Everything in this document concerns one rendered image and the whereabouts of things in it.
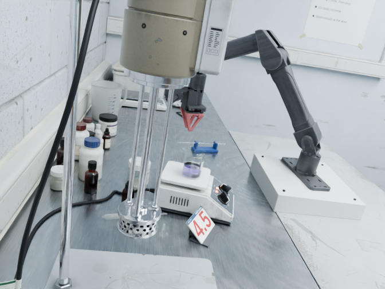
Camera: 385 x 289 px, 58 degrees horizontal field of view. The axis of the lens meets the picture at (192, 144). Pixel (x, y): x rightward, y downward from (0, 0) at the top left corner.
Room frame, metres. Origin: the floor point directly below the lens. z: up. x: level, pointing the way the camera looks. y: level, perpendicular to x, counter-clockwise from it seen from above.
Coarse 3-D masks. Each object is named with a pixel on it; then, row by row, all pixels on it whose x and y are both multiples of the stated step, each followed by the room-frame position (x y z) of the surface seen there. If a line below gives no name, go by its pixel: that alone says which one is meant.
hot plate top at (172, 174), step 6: (168, 162) 0.86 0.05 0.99; (174, 162) 0.87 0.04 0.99; (168, 168) 0.82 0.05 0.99; (174, 168) 0.83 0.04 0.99; (180, 168) 0.84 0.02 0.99; (204, 168) 0.86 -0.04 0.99; (162, 174) 0.78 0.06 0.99; (168, 174) 0.79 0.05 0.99; (174, 174) 0.79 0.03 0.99; (180, 174) 0.80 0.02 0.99; (204, 174) 0.82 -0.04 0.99; (162, 180) 0.76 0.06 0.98; (168, 180) 0.76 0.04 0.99; (174, 180) 0.76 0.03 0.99; (180, 180) 0.77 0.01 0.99; (186, 180) 0.77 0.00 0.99; (192, 180) 0.78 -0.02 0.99; (198, 180) 0.78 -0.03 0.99; (204, 180) 0.79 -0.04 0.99; (186, 186) 0.75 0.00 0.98; (192, 186) 0.75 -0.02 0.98; (198, 186) 0.75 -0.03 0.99; (204, 186) 0.76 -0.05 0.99
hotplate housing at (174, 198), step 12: (168, 192) 0.75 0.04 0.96; (180, 192) 0.75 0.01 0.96; (192, 192) 0.75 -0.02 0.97; (204, 192) 0.76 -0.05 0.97; (168, 204) 0.75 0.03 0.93; (180, 204) 0.75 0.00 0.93; (192, 204) 0.75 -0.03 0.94; (204, 204) 0.75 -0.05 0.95; (216, 204) 0.75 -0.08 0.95; (216, 216) 0.74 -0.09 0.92; (228, 216) 0.74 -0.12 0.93
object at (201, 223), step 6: (198, 216) 0.71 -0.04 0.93; (204, 216) 0.72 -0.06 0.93; (192, 222) 0.68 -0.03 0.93; (198, 222) 0.69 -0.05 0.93; (204, 222) 0.71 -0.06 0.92; (210, 222) 0.72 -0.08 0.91; (192, 228) 0.66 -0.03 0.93; (198, 228) 0.68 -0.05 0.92; (204, 228) 0.69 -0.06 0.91; (198, 234) 0.66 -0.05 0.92; (204, 234) 0.68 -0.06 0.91
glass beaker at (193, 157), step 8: (184, 152) 0.80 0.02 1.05; (192, 152) 0.78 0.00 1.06; (200, 152) 0.78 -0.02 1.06; (184, 160) 0.79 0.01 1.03; (192, 160) 0.78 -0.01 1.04; (200, 160) 0.79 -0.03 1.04; (184, 168) 0.79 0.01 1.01; (192, 168) 0.78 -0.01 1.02; (200, 168) 0.79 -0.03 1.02; (184, 176) 0.79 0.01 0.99; (192, 176) 0.78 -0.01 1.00; (200, 176) 0.80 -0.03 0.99
